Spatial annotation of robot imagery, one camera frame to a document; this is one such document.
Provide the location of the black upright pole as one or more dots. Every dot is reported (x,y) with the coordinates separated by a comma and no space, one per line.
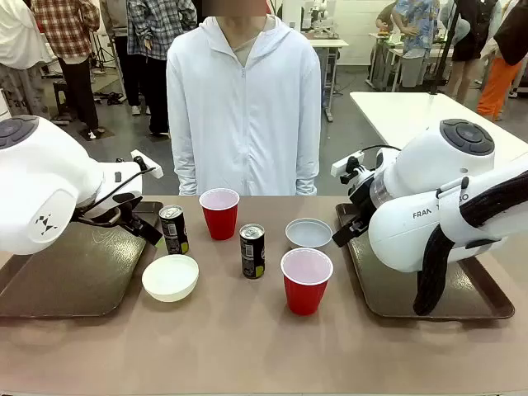
(443,53)

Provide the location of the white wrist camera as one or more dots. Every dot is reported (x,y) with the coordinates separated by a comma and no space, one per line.
(342,165)
(150,169)

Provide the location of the brown plastic tray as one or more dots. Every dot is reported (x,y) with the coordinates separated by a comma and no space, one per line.
(82,272)
(383,288)

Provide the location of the white round bowl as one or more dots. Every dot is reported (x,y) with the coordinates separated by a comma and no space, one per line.
(169,280)

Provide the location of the red plastic cup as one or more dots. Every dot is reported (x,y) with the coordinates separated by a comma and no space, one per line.
(218,224)
(305,293)

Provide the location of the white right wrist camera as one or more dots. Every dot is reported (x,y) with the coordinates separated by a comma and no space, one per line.
(342,165)

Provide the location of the bystander in black shirt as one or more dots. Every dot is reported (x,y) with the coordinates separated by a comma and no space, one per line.
(474,33)

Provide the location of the bystander in grey shirt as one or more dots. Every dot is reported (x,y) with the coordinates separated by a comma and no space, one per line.
(119,53)

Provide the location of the bystander in blue floral shirt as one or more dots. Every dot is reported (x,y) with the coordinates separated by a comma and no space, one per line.
(414,24)

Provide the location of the bystander in white shirt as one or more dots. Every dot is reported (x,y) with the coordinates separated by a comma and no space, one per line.
(20,37)

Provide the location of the black stool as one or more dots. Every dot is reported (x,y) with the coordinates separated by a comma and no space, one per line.
(64,99)

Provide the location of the black Pepsi soda can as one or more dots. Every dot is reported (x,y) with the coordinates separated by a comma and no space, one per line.
(251,251)
(174,233)

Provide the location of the white background desk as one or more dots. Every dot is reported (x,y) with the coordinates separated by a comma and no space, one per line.
(330,43)

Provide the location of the person in white hoodie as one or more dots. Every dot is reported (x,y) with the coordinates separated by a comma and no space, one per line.
(243,115)

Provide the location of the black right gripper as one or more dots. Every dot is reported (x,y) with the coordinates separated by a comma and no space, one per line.
(361,198)

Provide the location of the person's right forearm white sleeve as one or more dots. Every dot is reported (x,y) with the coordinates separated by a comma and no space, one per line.
(183,169)

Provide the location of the bystander in olive shirt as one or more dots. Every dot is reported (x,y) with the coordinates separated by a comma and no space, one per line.
(385,18)

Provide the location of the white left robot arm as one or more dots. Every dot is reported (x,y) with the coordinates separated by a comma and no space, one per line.
(41,185)

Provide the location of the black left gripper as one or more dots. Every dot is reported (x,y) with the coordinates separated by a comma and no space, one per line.
(123,208)

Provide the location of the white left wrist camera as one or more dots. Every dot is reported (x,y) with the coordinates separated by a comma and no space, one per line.
(150,169)

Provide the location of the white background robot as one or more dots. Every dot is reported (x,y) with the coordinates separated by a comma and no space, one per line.
(317,12)

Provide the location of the black tripod stand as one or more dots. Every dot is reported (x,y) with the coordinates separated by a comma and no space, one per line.
(103,66)

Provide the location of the bystander in blue plaid shirt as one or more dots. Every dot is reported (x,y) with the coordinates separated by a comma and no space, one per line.
(156,33)

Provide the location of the person's left forearm white sleeve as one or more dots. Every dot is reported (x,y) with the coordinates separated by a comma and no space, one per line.
(307,169)

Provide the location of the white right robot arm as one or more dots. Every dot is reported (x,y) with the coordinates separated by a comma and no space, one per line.
(412,231)

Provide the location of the white straight-sided bowl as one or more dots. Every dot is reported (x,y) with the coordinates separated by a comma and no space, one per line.
(307,235)

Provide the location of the large white table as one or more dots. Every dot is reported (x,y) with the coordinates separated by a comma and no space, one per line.
(404,111)

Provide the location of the bystander in orange trousers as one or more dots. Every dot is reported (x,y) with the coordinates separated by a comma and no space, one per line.
(499,82)

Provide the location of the bystander in red plaid shirt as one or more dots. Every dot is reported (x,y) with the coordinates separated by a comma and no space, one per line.
(66,29)

